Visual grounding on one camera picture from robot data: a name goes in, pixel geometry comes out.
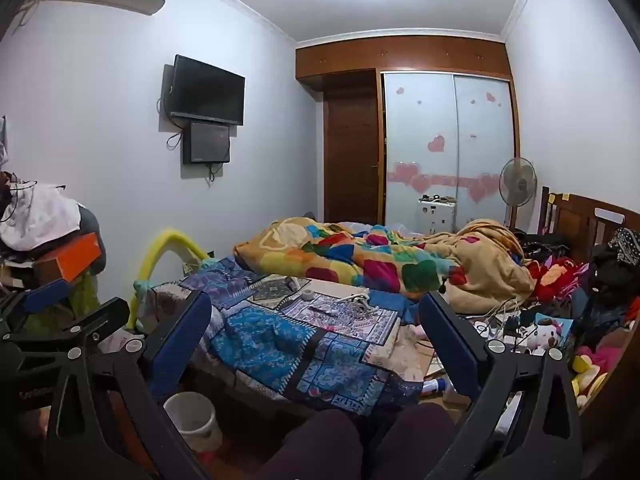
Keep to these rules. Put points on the black wall television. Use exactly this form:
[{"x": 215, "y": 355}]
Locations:
[{"x": 210, "y": 90}]

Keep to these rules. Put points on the white bottle blue cap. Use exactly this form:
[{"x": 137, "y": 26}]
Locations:
[{"x": 436, "y": 386}]

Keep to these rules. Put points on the blue patchwork bedspread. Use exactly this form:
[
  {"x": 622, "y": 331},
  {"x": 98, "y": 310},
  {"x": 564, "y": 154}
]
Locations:
[{"x": 280, "y": 345}]

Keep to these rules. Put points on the colourful heart print blanket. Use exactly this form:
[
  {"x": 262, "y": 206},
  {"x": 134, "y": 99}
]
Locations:
[{"x": 350, "y": 255}]

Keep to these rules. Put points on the white plastic bucket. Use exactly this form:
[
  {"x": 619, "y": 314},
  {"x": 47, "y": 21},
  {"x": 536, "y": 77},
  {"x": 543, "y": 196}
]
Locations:
[{"x": 192, "y": 420}]

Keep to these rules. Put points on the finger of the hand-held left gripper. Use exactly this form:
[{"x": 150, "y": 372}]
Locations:
[
  {"x": 46, "y": 294},
  {"x": 85, "y": 327}
]

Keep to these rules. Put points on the black clothing pile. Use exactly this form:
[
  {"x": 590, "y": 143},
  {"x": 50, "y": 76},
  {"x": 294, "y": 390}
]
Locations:
[{"x": 617, "y": 270}]

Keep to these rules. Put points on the frosted wardrobe sliding door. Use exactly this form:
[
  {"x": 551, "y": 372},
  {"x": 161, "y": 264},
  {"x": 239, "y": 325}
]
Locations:
[
  {"x": 420, "y": 125},
  {"x": 485, "y": 130}
]

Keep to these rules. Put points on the small black wall monitor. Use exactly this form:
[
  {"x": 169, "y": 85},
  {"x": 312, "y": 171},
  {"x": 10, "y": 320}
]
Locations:
[{"x": 206, "y": 142}]

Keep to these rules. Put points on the yellow foam tube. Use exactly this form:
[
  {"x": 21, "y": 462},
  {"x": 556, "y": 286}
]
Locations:
[{"x": 155, "y": 250}]

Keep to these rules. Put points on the wooden headboard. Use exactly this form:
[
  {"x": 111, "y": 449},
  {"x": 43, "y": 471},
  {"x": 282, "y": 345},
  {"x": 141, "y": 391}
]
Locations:
[{"x": 575, "y": 220}]

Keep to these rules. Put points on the dark grey cloth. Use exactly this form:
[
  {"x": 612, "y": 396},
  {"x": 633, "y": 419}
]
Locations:
[{"x": 92, "y": 230}]

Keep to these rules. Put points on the standing electric fan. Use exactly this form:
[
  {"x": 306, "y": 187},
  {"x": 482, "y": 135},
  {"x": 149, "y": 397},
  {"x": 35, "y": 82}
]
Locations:
[{"x": 519, "y": 182}]

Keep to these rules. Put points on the red plush toy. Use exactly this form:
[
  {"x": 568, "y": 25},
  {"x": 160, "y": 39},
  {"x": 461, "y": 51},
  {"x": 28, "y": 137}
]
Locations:
[{"x": 557, "y": 272}]

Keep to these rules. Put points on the grey tape roll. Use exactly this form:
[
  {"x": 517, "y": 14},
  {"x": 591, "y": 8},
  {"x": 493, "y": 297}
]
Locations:
[{"x": 307, "y": 294}]

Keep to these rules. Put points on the person's left leg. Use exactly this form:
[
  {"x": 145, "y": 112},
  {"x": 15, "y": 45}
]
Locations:
[{"x": 315, "y": 450}]

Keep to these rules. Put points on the white power strip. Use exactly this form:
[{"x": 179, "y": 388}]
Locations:
[{"x": 492, "y": 327}]

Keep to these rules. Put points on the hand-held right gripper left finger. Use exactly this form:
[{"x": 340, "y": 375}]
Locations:
[{"x": 184, "y": 342}]

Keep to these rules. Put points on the white cloth pile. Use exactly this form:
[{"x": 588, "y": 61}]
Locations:
[{"x": 40, "y": 215}]

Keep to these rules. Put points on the person's right leg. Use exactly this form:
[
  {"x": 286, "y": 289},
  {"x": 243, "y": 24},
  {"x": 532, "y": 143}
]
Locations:
[{"x": 410, "y": 440}]

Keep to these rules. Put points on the green patterned box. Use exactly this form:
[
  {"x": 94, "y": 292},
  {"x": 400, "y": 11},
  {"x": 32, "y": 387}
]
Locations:
[{"x": 82, "y": 295}]

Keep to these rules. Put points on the person's leg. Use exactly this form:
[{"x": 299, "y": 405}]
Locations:
[
  {"x": 315, "y": 450},
  {"x": 410, "y": 440}
]

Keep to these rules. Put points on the yellow plush toy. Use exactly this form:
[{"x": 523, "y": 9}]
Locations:
[{"x": 586, "y": 367}]

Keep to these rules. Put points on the small white cabinet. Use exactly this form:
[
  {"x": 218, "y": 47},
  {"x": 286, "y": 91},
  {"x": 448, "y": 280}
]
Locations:
[{"x": 436, "y": 215}]

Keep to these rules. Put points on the orange box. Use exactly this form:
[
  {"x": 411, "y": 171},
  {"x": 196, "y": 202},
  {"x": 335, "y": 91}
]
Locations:
[{"x": 70, "y": 257}]

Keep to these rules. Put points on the brown wooden door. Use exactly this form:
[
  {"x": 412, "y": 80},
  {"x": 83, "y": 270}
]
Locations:
[{"x": 351, "y": 160}]

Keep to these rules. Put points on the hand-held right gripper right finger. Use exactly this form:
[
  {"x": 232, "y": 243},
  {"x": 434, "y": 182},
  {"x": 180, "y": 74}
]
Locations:
[{"x": 450, "y": 342}]

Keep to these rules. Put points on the wooden overhead cabinet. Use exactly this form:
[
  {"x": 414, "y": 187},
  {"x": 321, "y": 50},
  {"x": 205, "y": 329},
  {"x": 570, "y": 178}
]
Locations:
[{"x": 400, "y": 55}]

